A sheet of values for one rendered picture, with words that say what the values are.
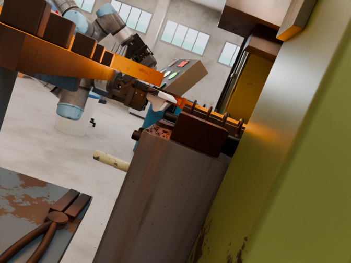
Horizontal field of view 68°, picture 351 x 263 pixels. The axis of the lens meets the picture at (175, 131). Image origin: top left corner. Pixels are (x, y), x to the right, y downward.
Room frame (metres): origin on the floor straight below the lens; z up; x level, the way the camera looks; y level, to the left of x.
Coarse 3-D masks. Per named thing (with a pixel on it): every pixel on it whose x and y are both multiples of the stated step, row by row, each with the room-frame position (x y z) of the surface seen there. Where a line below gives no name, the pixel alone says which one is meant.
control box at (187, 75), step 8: (168, 64) 1.49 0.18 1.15; (176, 64) 1.38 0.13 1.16; (184, 64) 1.27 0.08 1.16; (192, 64) 1.20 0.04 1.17; (200, 64) 1.21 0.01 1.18; (176, 72) 1.25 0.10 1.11; (184, 72) 1.18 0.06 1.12; (192, 72) 1.20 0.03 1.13; (200, 72) 1.21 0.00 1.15; (168, 80) 1.22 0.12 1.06; (176, 80) 1.17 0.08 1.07; (184, 80) 1.19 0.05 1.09; (192, 80) 1.20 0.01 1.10; (168, 88) 1.17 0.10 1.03; (176, 88) 1.18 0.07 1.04; (184, 88) 1.20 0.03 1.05; (168, 104) 1.18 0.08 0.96
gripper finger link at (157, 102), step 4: (148, 92) 0.74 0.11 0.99; (160, 92) 0.72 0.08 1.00; (148, 96) 0.74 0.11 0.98; (152, 96) 0.74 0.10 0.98; (156, 96) 0.73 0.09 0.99; (160, 96) 0.72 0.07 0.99; (164, 96) 0.71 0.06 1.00; (168, 96) 0.72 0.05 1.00; (172, 96) 0.72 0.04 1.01; (152, 100) 0.73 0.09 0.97; (156, 100) 0.73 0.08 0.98; (160, 100) 0.72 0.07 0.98; (164, 100) 0.72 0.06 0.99; (168, 100) 0.71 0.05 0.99; (172, 100) 0.71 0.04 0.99; (152, 104) 0.73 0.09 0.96; (156, 104) 0.73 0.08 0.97; (160, 104) 0.72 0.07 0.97; (152, 108) 0.73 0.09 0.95; (156, 108) 0.72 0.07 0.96
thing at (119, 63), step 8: (0, 8) 0.36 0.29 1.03; (24, 32) 0.37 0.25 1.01; (72, 40) 0.38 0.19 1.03; (120, 56) 0.39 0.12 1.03; (112, 64) 0.39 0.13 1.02; (120, 64) 0.39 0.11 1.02; (128, 64) 0.40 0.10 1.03; (136, 64) 0.40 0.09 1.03; (128, 72) 0.40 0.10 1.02; (136, 72) 0.40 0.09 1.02; (144, 72) 0.40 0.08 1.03; (152, 72) 0.40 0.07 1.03; (160, 72) 0.40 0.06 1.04; (144, 80) 0.40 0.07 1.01; (152, 80) 0.40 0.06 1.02; (160, 80) 0.40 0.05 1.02
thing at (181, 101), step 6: (162, 90) 0.76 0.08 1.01; (174, 96) 0.76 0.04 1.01; (168, 102) 0.76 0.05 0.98; (180, 102) 0.77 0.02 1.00; (186, 102) 0.76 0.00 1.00; (180, 108) 0.75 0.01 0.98; (198, 108) 0.76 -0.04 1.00; (204, 108) 0.76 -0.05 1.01; (216, 114) 0.76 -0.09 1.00; (228, 120) 0.76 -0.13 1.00; (234, 120) 0.76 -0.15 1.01
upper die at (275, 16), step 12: (228, 0) 0.70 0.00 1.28; (240, 0) 0.70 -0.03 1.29; (252, 0) 0.70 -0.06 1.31; (264, 0) 0.70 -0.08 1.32; (276, 0) 0.70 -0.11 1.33; (288, 0) 0.70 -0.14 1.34; (228, 12) 0.74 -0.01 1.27; (240, 12) 0.71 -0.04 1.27; (252, 12) 0.70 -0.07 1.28; (264, 12) 0.70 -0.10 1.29; (276, 12) 0.70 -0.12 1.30; (228, 24) 0.83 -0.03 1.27; (240, 24) 0.79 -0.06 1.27; (252, 24) 0.75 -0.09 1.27; (264, 24) 0.72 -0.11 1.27; (276, 24) 0.70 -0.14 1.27; (240, 36) 0.90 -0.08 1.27
